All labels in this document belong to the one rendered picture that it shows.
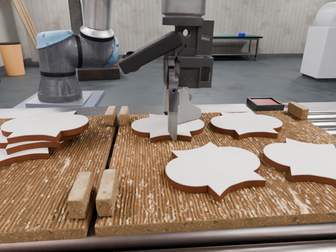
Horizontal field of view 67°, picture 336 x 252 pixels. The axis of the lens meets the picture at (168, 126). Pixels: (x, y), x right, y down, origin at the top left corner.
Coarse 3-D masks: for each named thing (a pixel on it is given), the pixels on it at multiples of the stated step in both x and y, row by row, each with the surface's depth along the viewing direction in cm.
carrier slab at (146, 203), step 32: (128, 128) 51; (288, 128) 51; (320, 128) 51; (128, 160) 39; (160, 160) 39; (128, 192) 32; (160, 192) 32; (256, 192) 32; (288, 192) 32; (320, 192) 32; (96, 224) 27; (128, 224) 27; (160, 224) 27; (192, 224) 28; (224, 224) 28; (256, 224) 29; (288, 224) 29
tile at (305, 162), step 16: (272, 144) 42; (288, 144) 42; (304, 144) 42; (320, 144) 42; (272, 160) 37; (288, 160) 37; (304, 160) 37; (320, 160) 37; (304, 176) 34; (320, 176) 33
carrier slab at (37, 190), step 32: (96, 128) 51; (32, 160) 39; (64, 160) 39; (96, 160) 39; (0, 192) 32; (32, 192) 32; (64, 192) 32; (96, 192) 33; (0, 224) 27; (32, 224) 27; (64, 224) 27
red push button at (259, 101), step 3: (252, 99) 73; (255, 99) 73; (258, 99) 73; (261, 99) 73; (264, 99) 73; (267, 99) 73; (270, 99) 73; (255, 102) 70; (258, 102) 70; (261, 102) 70; (264, 102) 70; (267, 102) 70; (270, 102) 70; (273, 102) 70
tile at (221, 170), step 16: (208, 144) 42; (176, 160) 37; (192, 160) 37; (208, 160) 37; (224, 160) 37; (240, 160) 37; (256, 160) 37; (176, 176) 33; (192, 176) 33; (208, 176) 33; (224, 176) 33; (240, 176) 33; (256, 176) 33; (192, 192) 32; (208, 192) 32; (224, 192) 31
